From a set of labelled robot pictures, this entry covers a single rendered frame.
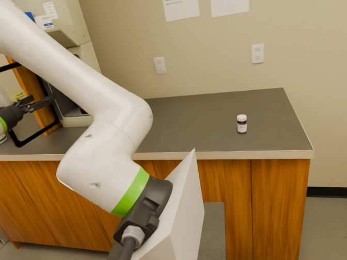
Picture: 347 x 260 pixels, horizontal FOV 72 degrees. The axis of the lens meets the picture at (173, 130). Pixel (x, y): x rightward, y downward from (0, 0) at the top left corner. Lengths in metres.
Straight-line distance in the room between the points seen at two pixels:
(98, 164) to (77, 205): 1.10
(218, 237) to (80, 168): 0.41
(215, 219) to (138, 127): 0.36
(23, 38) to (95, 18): 1.15
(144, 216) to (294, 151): 0.69
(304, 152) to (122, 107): 0.73
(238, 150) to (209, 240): 0.44
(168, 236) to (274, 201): 0.86
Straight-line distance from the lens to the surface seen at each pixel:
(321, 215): 2.12
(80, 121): 1.58
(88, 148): 0.55
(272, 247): 1.50
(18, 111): 1.18
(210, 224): 0.75
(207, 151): 1.03
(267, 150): 1.03
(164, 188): 0.57
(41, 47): 0.68
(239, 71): 1.64
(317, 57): 1.69
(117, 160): 0.56
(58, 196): 1.67
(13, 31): 0.70
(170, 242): 0.46
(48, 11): 1.45
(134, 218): 0.52
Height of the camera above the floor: 1.52
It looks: 28 degrees down
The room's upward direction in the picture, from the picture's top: 11 degrees counter-clockwise
